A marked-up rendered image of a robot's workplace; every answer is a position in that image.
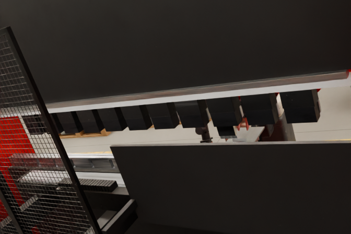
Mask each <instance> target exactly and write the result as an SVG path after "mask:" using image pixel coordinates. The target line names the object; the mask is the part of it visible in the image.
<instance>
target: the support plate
mask: <svg viewBox="0 0 351 234"><path fill-rule="evenodd" d="M264 129H265V127H264V126H263V127H249V129H248V131H247V129H246V127H240V130H239V131H238V129H237V128H236V131H237V138H246V140H247V141H249V142H256V141H257V139H258V138H259V136H260V135H261V133H262V132H263V130H264ZM229 142H232V138H229V139H228V140H227V141H226V143H229Z"/></svg>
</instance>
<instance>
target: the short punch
mask: <svg viewBox="0 0 351 234"><path fill-rule="evenodd" d="M217 130H218V134H219V136H220V138H221V139H227V138H237V131H236V128H235V126H220V127H217Z"/></svg>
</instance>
